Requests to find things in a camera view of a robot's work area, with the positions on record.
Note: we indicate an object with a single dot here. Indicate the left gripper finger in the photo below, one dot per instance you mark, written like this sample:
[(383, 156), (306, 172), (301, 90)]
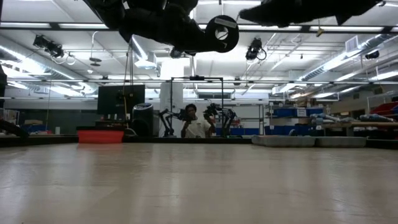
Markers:
[(199, 42)]

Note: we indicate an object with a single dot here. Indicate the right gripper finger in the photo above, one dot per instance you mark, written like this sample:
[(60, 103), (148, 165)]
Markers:
[(267, 14)]

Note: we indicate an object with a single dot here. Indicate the background black robot arm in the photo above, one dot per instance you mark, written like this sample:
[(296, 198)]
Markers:
[(168, 124), (228, 118)]

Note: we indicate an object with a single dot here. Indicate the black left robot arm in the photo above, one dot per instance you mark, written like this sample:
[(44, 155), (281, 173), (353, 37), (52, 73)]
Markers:
[(105, 12)]

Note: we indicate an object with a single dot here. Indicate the person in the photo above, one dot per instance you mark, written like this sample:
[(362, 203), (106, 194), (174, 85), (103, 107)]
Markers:
[(196, 127)]

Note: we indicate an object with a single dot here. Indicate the black monitor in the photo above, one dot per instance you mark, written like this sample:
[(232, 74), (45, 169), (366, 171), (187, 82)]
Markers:
[(118, 99)]

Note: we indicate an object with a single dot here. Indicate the blue storage bin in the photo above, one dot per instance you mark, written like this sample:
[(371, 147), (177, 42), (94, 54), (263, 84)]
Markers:
[(286, 112)]

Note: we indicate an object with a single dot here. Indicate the red storage bin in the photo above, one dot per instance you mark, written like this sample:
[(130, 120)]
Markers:
[(385, 109)]

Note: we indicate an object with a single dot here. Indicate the wooden table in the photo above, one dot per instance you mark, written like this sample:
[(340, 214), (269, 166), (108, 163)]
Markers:
[(360, 124)]

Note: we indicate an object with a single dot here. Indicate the red plastic bin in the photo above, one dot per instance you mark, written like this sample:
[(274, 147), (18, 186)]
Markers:
[(99, 137)]

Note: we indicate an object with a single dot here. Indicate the black overhead camera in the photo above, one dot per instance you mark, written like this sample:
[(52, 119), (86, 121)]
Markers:
[(253, 49), (175, 54), (49, 46)]

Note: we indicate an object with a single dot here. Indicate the background black frame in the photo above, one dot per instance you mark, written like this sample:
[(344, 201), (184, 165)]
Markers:
[(171, 102)]

